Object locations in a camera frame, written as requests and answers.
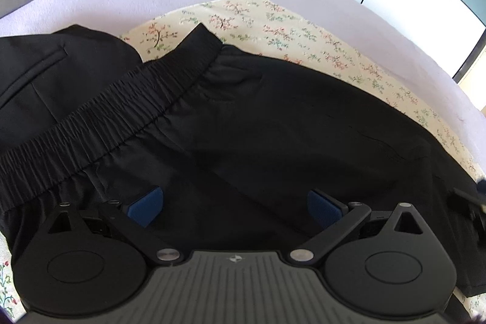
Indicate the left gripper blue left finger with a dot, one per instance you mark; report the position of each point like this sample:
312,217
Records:
145,207

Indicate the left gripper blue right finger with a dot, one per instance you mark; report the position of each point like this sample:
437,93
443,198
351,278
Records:
324,209

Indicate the black pants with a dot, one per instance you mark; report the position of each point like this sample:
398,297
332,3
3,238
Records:
236,141

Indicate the floral bed cloth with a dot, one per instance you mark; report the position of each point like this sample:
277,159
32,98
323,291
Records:
372,266

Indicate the purple bed sheet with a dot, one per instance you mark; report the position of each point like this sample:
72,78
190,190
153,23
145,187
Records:
341,38

